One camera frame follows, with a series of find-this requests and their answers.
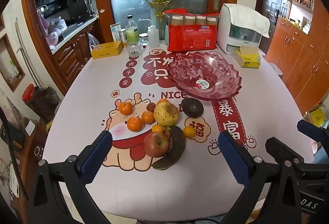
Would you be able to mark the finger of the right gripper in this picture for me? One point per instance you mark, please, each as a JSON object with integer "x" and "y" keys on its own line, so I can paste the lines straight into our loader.
{"x": 318, "y": 134}
{"x": 281, "y": 152}

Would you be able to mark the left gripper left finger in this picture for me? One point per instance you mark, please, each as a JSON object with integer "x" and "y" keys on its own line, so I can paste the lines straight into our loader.
{"x": 47, "y": 203}

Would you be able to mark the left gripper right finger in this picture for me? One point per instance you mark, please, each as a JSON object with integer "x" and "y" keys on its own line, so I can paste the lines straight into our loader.
{"x": 282, "y": 203}

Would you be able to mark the small yellow orange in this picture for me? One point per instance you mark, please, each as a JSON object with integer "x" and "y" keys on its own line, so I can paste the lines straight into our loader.
{"x": 189, "y": 132}
{"x": 158, "y": 129}

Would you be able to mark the dark avocado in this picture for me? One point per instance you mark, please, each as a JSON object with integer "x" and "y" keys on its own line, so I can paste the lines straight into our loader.
{"x": 192, "y": 107}

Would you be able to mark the mandarin orange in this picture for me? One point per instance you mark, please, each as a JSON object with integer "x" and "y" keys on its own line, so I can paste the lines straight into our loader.
{"x": 125, "y": 108}
{"x": 135, "y": 124}
{"x": 148, "y": 117}
{"x": 162, "y": 101}

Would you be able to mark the overripe dark banana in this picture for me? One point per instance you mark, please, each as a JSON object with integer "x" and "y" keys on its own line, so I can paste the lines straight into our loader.
{"x": 178, "y": 147}

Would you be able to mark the red apple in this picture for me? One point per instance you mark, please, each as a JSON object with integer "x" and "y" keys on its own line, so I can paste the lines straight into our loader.
{"x": 156, "y": 145}

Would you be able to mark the yellow speckled pear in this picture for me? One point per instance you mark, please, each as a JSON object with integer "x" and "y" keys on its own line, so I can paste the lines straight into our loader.
{"x": 166, "y": 114}

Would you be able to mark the small dark red fruit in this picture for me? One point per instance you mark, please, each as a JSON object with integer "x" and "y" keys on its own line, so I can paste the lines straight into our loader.
{"x": 151, "y": 106}

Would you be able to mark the yellow tissue pack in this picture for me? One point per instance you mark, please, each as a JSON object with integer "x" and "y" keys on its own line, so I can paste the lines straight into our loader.
{"x": 248, "y": 57}

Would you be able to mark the red lidded jar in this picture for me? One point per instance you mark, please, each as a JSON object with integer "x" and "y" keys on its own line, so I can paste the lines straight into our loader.
{"x": 31, "y": 98}

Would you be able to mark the pink glass fruit bowl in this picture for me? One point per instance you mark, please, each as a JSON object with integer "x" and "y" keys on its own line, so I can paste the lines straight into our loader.
{"x": 205, "y": 76}

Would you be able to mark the white countertop appliance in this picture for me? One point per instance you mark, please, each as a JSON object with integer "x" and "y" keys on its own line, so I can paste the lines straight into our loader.
{"x": 231, "y": 34}

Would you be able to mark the white towel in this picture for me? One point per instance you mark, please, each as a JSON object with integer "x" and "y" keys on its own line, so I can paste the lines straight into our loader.
{"x": 248, "y": 18}

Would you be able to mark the yellow tin box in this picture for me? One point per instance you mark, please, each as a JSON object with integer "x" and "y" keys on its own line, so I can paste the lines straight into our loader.
{"x": 110, "y": 49}

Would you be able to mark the red paper cup package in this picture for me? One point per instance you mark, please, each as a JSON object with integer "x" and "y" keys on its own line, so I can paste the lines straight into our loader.
{"x": 191, "y": 32}

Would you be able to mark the clear glass tumbler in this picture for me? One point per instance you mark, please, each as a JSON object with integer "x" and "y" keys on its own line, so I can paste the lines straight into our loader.
{"x": 134, "y": 47}

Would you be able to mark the white squeeze bottle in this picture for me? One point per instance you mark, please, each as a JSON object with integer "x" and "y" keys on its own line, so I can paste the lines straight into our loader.
{"x": 153, "y": 36}

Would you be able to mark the silver tin can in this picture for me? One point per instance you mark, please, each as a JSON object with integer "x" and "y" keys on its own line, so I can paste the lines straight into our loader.
{"x": 122, "y": 34}

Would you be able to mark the small white carton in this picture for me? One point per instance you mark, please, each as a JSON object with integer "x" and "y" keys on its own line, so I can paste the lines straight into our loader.
{"x": 115, "y": 31}

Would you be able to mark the small glass jar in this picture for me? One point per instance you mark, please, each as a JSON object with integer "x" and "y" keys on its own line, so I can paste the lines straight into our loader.
{"x": 144, "y": 40}

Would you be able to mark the green label plastic bottle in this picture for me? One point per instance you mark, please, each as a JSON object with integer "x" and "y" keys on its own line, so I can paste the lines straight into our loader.
{"x": 131, "y": 30}

